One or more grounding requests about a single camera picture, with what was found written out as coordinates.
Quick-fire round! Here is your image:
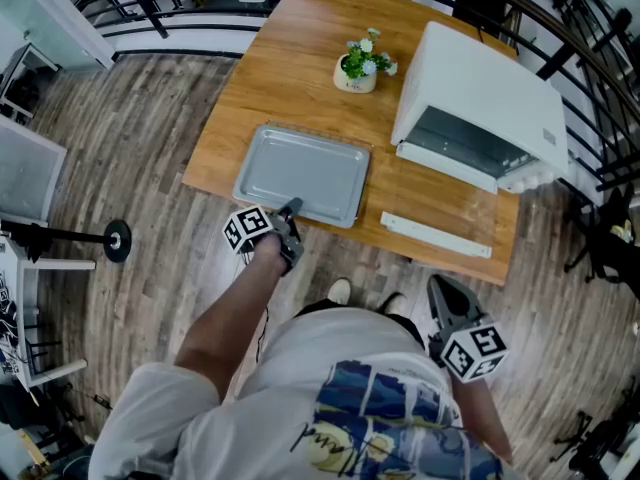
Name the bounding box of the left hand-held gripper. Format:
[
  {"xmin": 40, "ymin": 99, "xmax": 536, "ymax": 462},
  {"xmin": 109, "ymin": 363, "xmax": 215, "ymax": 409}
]
[{"xmin": 222, "ymin": 197, "xmax": 305, "ymax": 277}]

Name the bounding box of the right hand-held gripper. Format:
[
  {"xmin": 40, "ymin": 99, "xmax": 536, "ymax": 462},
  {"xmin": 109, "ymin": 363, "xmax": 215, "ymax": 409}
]
[{"xmin": 428, "ymin": 274, "xmax": 510, "ymax": 384}]

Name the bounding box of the grey metal baking tray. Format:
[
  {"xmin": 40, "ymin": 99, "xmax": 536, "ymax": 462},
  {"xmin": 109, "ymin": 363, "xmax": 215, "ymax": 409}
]
[{"xmin": 231, "ymin": 124, "xmax": 372, "ymax": 230}]

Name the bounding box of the person's left forearm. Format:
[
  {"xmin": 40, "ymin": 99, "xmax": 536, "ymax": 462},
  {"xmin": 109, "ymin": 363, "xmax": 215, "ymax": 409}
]
[{"xmin": 173, "ymin": 232, "xmax": 289, "ymax": 404}]

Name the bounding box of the person's right forearm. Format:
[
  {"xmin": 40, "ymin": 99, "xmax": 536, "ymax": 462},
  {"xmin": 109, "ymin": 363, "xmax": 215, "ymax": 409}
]
[{"xmin": 452, "ymin": 377, "xmax": 514, "ymax": 464}]

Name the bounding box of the white toaster oven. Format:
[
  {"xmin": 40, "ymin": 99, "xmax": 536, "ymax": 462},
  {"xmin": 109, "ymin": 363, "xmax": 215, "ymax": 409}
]
[{"xmin": 379, "ymin": 20, "xmax": 571, "ymax": 261}]

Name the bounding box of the person's right shoe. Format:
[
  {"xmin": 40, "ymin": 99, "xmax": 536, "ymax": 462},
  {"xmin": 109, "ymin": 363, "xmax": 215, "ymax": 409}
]
[{"xmin": 379, "ymin": 291, "xmax": 407, "ymax": 315}]

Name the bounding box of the person's shoe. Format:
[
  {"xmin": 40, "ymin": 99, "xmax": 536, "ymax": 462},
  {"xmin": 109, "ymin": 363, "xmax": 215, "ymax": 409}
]
[
  {"xmin": 379, "ymin": 291, "xmax": 407, "ymax": 315},
  {"xmin": 327, "ymin": 277, "xmax": 354, "ymax": 307}
]

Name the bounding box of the person's left shoe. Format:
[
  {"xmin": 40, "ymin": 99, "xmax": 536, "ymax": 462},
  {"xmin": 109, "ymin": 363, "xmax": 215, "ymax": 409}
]
[{"xmin": 327, "ymin": 277, "xmax": 354, "ymax": 307}]

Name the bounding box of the person's printed white shirt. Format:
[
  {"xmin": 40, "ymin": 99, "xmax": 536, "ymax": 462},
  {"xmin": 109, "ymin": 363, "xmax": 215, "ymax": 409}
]
[{"xmin": 88, "ymin": 307, "xmax": 521, "ymax": 480}]

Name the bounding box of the white pot with flowers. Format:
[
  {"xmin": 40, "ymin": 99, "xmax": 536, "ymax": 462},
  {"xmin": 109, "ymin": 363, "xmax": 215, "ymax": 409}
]
[{"xmin": 332, "ymin": 27, "xmax": 400, "ymax": 94}]

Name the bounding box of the black office chair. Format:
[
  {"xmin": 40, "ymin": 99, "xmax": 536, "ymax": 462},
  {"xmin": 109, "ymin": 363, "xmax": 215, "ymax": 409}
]
[{"xmin": 563, "ymin": 182, "xmax": 640, "ymax": 302}]

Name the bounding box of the black chair base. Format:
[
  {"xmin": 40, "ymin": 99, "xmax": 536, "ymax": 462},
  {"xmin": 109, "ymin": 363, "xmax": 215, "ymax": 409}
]
[{"xmin": 552, "ymin": 410, "xmax": 640, "ymax": 474}]

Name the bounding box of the black stand with weight disc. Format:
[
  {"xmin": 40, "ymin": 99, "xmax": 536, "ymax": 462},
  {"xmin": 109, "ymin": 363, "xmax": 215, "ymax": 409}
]
[{"xmin": 0, "ymin": 217, "xmax": 134, "ymax": 264}]

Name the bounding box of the white partition cabinet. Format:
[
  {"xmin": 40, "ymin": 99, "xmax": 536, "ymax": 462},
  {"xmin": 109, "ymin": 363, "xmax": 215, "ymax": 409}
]
[{"xmin": 0, "ymin": 115, "xmax": 69, "ymax": 227}]

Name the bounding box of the small white desk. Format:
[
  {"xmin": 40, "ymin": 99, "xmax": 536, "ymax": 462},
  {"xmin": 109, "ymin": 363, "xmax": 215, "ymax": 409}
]
[{"xmin": 0, "ymin": 42, "xmax": 61, "ymax": 124}]

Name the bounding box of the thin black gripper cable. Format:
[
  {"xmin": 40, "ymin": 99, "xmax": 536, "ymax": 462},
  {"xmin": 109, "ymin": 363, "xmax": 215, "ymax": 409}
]
[{"xmin": 253, "ymin": 305, "xmax": 271, "ymax": 364}]

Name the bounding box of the white metal-frame desk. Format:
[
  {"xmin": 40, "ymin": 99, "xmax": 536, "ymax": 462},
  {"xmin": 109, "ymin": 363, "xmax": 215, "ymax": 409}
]
[{"xmin": 0, "ymin": 235, "xmax": 97, "ymax": 392}]

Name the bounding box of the black floor cable with adapter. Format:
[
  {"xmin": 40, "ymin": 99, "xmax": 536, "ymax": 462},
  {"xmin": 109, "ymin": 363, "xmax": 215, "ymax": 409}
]
[{"xmin": 64, "ymin": 385, "xmax": 114, "ymax": 412}]

